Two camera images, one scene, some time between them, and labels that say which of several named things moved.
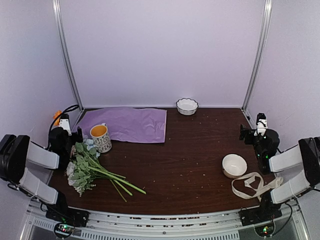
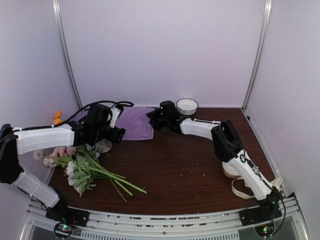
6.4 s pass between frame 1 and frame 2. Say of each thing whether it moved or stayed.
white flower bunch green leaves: stayed
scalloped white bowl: stayed
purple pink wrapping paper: moved
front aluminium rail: stayed
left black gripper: moved
